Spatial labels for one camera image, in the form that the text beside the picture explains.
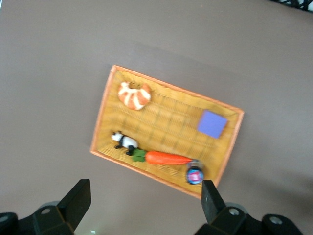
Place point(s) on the small bottle with printed cap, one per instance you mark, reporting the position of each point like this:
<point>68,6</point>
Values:
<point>194,174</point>

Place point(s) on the toy croissant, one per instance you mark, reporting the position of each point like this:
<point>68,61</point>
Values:
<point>134,96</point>

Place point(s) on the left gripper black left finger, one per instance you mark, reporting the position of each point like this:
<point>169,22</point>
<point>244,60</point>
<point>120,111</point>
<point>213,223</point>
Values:
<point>61,218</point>

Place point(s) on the black white panda figure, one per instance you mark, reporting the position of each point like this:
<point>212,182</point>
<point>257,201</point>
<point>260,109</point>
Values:
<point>127,142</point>

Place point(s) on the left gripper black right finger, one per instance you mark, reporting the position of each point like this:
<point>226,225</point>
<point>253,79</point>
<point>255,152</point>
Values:
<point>220,218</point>

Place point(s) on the orange toy carrot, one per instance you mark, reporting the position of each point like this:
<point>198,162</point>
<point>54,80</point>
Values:
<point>166,157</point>

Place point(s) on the orange wicker basket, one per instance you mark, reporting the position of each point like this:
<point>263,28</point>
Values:
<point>166,127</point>

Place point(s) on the purple foam cube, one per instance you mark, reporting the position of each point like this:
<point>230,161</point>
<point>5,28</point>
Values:
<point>212,123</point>

